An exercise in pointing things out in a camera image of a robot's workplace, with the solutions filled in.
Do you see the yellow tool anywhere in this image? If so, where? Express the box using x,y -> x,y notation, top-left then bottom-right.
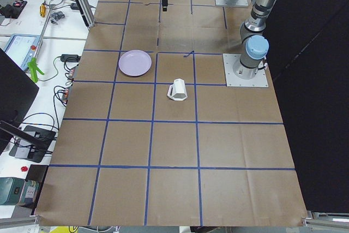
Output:
39,3 -> 46,17

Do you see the green handled grabber stick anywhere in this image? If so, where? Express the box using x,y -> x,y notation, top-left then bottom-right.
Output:
27,3 -> 54,83

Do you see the teach pendant tablet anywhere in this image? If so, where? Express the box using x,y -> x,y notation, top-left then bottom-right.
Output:
4,34 -> 39,71

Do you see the black monitor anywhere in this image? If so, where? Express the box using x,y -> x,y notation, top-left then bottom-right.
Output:
0,47 -> 40,156

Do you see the green box device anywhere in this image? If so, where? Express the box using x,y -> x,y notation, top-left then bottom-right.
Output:
1,177 -> 40,206

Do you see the black power adapter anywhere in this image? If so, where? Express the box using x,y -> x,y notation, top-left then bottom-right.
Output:
60,54 -> 81,63

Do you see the lilac plate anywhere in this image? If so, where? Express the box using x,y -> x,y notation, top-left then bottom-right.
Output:
118,50 -> 152,77

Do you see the white faceted cup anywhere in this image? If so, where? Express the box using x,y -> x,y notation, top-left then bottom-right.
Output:
167,79 -> 188,101

